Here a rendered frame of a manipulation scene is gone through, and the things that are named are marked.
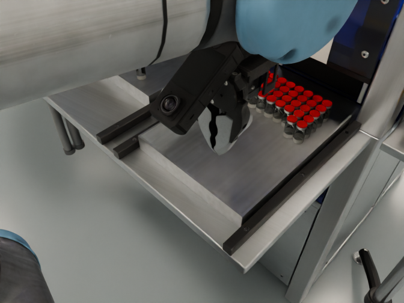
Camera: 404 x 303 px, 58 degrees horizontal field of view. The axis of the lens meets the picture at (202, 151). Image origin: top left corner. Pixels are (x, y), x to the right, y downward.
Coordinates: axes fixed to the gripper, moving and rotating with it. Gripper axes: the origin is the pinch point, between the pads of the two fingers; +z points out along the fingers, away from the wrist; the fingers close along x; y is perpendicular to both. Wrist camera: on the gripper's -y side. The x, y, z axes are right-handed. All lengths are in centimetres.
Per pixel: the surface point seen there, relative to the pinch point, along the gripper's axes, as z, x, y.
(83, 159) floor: 103, 110, 21
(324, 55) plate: 2.1, 3.8, 35.6
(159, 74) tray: 14.5, 36.6, 19.7
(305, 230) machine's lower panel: 57, -5, 36
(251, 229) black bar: 12.8, -7.8, 0.5
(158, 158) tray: 13.2, 14.5, 0.5
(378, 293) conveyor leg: 84, -30, 51
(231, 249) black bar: 12.8, -7.7, -4.2
